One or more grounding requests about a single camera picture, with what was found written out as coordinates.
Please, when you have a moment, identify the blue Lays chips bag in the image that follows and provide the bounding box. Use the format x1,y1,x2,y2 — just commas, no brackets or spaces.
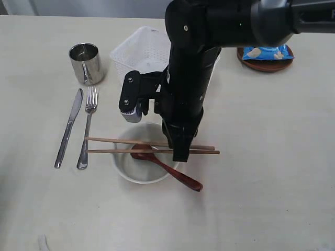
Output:
242,44,294,61

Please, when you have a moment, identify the dark red wooden spoon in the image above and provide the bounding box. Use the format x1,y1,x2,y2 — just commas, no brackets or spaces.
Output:
130,144,203,192

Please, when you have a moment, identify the dark brown round plate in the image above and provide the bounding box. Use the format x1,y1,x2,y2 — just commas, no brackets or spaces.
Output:
236,47,294,73

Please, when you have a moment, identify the silver table knife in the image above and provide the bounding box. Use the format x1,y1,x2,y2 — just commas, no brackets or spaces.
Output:
54,88,83,169

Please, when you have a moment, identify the white patterned ceramic bowl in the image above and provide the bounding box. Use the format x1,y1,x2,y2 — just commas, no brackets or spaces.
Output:
112,123,169,184

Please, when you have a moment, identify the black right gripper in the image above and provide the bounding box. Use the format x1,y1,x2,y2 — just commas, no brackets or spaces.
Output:
155,1,221,162

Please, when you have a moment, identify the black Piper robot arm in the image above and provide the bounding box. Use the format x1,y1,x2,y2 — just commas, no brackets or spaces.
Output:
159,1,334,162

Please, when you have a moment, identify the stainless steel cup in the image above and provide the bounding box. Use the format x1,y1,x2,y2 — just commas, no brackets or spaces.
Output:
69,43,104,85

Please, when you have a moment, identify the silver metal fork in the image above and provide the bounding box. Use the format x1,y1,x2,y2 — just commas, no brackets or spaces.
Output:
76,86,98,170

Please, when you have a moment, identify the white plastic perforated basket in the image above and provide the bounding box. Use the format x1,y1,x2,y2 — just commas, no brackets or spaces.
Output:
110,26,171,84

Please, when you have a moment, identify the brown wooden chopstick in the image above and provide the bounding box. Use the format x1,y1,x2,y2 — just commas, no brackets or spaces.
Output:
84,137,215,151
86,149,220,155

